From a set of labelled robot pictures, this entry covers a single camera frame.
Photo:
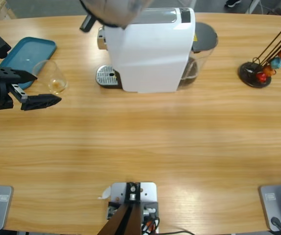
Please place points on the glass jar of dark beans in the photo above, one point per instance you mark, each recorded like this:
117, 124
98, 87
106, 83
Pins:
204, 36

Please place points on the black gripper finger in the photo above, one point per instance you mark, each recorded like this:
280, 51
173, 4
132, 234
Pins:
87, 23

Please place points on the black capsule holder with rods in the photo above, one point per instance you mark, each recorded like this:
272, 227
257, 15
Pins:
247, 73

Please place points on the black white shoe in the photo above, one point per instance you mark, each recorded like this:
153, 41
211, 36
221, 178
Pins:
232, 3

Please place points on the teal plastic tray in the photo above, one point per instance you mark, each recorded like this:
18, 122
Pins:
30, 51

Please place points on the dark camera mount post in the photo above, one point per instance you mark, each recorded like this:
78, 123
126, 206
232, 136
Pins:
128, 220

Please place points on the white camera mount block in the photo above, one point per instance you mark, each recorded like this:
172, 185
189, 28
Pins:
147, 193

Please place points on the white capsule coffee machine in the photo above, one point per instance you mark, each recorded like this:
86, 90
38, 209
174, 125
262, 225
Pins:
150, 56

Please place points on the white paper tag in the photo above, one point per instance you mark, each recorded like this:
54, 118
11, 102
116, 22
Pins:
104, 193

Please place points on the teal coffee capsule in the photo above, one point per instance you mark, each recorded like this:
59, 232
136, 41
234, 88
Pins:
276, 63

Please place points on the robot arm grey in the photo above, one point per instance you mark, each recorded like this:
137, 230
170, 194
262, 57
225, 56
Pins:
115, 11

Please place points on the red coffee capsule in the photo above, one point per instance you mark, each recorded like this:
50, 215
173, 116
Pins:
261, 77

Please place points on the clear drinking glass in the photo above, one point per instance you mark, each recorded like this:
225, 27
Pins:
54, 80

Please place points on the white furniture frame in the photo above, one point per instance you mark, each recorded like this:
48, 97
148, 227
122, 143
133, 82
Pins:
255, 5

